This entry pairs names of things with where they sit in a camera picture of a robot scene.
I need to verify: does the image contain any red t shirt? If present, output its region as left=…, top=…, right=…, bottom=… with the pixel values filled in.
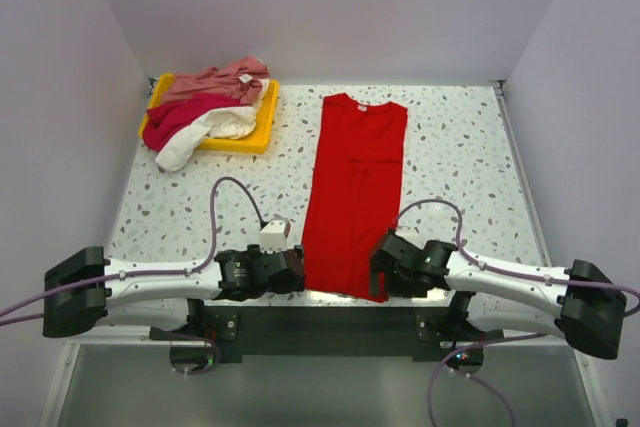
left=302, top=93, right=408, bottom=302

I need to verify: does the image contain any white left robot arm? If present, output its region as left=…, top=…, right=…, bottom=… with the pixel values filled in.
left=42, top=244, right=304, bottom=339

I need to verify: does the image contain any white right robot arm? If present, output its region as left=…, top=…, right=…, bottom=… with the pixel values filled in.
left=370, top=230, right=627, bottom=360

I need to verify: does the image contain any yellow plastic tray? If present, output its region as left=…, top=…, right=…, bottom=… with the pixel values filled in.
left=147, top=73, right=280, bottom=154

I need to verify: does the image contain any white t shirt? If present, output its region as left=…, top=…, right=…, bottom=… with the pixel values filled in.
left=155, top=106, right=257, bottom=172

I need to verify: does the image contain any magenta t shirt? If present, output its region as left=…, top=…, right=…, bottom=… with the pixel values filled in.
left=142, top=93, right=241, bottom=152

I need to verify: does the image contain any dusty pink t shirt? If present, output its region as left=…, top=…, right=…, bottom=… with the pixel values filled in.
left=162, top=57, right=270, bottom=105

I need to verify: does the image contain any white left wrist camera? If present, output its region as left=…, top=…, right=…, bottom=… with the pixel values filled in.
left=258, top=217, right=291, bottom=253

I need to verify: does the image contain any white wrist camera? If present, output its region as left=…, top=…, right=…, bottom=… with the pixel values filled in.
left=396, top=227, right=419, bottom=244
left=258, top=217, right=291, bottom=253

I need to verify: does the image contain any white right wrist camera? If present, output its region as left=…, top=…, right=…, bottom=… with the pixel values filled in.
left=396, top=227, right=419, bottom=244

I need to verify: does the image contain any aluminium table edge rail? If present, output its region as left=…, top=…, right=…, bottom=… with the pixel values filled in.
left=489, top=77, right=614, bottom=427

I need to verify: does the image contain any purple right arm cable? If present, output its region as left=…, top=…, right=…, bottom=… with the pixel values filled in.
left=394, top=198, right=640, bottom=427

